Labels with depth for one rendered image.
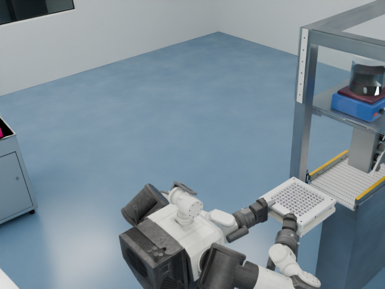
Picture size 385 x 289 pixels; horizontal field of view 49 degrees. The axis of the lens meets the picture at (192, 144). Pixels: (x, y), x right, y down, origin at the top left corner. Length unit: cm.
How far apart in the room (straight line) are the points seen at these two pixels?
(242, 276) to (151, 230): 34
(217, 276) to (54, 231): 238
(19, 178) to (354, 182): 244
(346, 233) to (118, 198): 199
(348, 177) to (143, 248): 131
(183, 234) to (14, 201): 239
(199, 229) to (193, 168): 255
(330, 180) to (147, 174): 206
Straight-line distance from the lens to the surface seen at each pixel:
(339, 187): 229
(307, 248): 323
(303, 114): 204
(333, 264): 271
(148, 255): 138
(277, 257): 166
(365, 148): 200
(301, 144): 212
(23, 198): 367
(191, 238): 142
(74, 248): 337
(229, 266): 133
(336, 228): 254
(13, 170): 352
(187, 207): 138
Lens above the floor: 226
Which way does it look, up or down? 31 degrees down
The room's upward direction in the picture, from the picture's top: 4 degrees counter-clockwise
